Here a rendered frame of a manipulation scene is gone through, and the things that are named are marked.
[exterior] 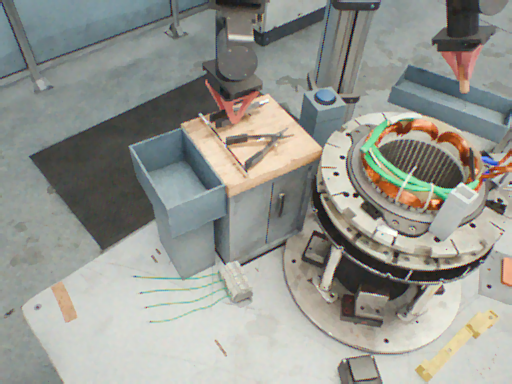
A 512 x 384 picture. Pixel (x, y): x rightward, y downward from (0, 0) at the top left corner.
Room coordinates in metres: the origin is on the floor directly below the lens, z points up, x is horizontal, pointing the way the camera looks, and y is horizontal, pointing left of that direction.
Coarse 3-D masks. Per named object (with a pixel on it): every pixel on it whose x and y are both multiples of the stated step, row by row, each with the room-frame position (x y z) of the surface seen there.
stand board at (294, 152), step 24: (264, 96) 0.73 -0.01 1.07; (192, 120) 0.64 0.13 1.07; (240, 120) 0.65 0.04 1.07; (264, 120) 0.65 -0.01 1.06; (288, 120) 0.66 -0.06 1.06; (216, 144) 0.58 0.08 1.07; (240, 144) 0.58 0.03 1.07; (264, 144) 0.59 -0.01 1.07; (288, 144) 0.59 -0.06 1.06; (312, 144) 0.60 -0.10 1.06; (216, 168) 0.52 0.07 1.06; (264, 168) 0.53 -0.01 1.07; (288, 168) 0.54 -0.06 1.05; (240, 192) 0.48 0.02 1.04
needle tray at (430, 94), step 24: (408, 72) 0.89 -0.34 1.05; (432, 72) 0.87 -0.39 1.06; (408, 96) 0.78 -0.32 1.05; (432, 96) 0.83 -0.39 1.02; (456, 96) 0.83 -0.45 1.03; (480, 96) 0.81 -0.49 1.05; (504, 96) 0.79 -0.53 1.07; (456, 120) 0.73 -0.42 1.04; (480, 120) 0.71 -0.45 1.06; (504, 120) 0.76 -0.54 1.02
